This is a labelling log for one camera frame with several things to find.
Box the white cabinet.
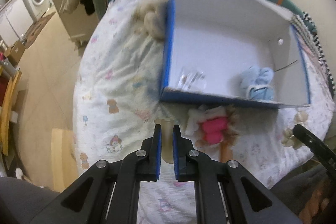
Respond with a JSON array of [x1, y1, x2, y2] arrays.
[[52, 0, 99, 47]]

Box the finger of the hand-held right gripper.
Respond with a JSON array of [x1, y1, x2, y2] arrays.
[[292, 124, 336, 170]]

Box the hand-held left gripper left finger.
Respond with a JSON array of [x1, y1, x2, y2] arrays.
[[29, 124, 161, 224]]

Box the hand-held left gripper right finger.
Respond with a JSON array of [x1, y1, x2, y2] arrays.
[[173, 124, 305, 224]]

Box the black and white patterned cloth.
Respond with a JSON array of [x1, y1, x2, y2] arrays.
[[291, 11, 336, 97]]

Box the small cardboard box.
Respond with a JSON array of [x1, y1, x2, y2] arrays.
[[4, 40, 26, 65]]

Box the blue cardboard box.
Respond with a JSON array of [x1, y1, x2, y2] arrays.
[[158, 0, 313, 109]]

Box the yellow wooden chair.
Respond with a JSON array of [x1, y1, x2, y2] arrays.
[[0, 68, 23, 157]]

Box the printed bed sheet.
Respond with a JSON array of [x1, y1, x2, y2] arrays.
[[71, 0, 335, 224]]

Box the fluffy beige socks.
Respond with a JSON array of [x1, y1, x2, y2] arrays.
[[133, 0, 168, 40]]

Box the clear plastic packet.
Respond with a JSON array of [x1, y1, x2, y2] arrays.
[[178, 69, 208, 91]]

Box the person's grey trousers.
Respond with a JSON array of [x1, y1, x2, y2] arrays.
[[0, 163, 336, 224]]

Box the brown doormat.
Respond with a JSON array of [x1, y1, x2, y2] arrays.
[[20, 11, 56, 49]]

